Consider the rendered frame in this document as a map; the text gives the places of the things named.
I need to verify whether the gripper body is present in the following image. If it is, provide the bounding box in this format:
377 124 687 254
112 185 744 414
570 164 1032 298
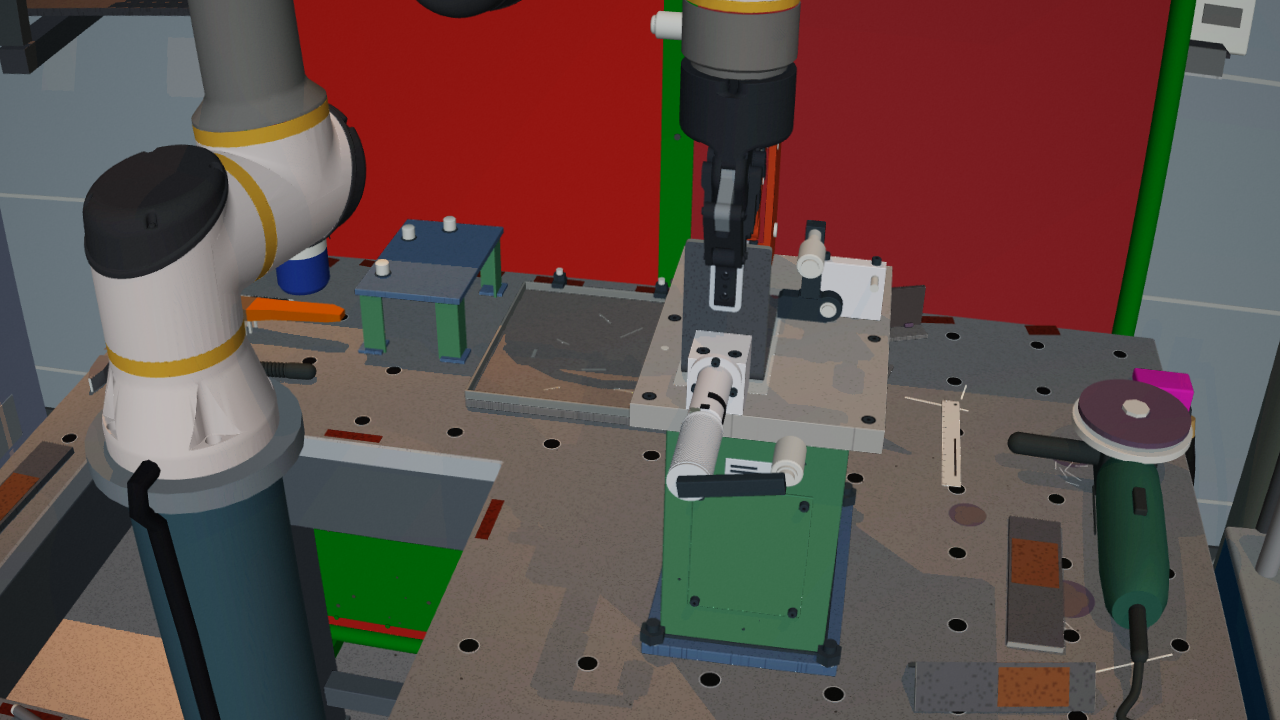
679 58 799 153

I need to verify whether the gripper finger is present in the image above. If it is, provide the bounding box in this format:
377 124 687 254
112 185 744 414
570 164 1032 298
700 146 750 312
746 147 773 247

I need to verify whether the orange toggle clamp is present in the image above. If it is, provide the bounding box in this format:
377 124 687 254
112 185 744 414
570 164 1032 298
760 148 783 247

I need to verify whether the black stop with white knob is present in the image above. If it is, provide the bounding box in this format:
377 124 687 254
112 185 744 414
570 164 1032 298
777 221 847 324

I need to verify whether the white block on jig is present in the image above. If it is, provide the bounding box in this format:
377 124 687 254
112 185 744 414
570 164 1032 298
822 256 892 322

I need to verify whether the grey welding jig body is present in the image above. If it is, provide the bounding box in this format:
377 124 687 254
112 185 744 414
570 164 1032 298
629 238 892 454

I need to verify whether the grey shallow tray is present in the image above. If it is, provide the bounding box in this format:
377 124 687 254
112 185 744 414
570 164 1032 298
464 279 673 425

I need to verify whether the blue rack with green legs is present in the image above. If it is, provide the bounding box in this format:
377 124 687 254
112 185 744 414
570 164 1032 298
354 216 507 364

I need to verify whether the green rack on blue base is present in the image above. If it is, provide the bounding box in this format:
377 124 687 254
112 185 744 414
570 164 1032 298
639 430 858 678

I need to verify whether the beige steel ruler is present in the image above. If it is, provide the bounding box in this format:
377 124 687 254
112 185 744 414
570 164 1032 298
940 399 964 489

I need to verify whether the blue cup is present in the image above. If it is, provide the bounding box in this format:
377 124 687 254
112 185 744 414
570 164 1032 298
276 243 332 297

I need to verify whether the magenta box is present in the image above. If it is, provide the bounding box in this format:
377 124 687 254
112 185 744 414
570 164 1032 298
1132 367 1195 412

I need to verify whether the rusty grey steel plate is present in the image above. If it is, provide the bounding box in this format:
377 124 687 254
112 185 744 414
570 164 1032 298
0 440 77 528
913 659 1099 717
1006 516 1067 654

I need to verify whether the green angle grinder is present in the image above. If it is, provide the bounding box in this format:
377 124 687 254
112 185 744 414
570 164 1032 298
1007 379 1198 720

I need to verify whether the green box under bench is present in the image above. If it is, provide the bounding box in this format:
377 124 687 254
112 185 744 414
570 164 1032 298
313 527 467 656

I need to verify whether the red welding screen green frame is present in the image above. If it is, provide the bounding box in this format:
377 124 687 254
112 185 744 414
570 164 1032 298
290 0 1198 337

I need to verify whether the orange handled tool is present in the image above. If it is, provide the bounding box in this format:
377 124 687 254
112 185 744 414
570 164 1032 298
244 296 348 327

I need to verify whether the white wall device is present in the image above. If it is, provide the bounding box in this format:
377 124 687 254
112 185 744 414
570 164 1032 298
1184 0 1258 78

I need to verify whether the black cable on pedestal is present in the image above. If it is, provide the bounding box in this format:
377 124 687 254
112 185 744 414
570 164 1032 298
127 459 217 720

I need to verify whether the dark wall shelf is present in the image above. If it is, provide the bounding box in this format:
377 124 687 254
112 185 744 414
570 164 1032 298
0 0 193 75

